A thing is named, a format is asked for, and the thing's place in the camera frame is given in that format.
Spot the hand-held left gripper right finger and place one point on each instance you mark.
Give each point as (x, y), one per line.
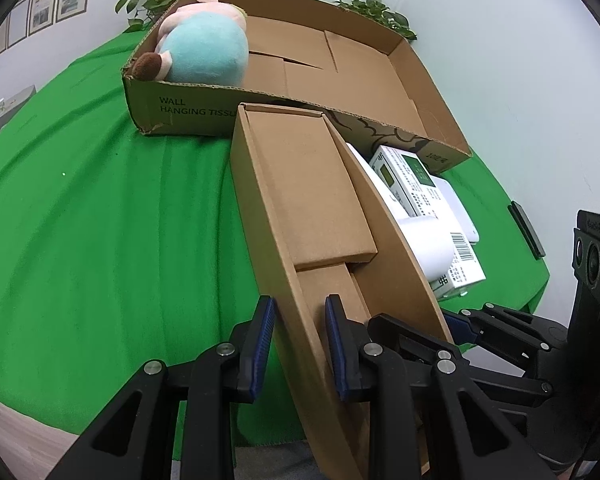
(336, 352)

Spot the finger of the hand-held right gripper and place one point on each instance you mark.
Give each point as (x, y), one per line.
(515, 387)
(462, 329)

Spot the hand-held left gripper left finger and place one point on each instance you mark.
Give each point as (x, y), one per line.
(262, 345)

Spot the white handheld device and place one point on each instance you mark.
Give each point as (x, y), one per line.
(425, 247)

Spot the white printed box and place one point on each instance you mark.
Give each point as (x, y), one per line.
(405, 180)

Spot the narrow cardboard box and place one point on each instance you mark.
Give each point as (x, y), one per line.
(300, 185)

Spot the large cardboard box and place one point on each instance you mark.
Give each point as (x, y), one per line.
(360, 85)

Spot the black rectangular object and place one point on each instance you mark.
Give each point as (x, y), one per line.
(526, 230)

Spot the green tablecloth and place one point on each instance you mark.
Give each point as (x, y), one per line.
(105, 235)

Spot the pink and teal plush toy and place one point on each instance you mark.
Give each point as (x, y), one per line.
(205, 50)

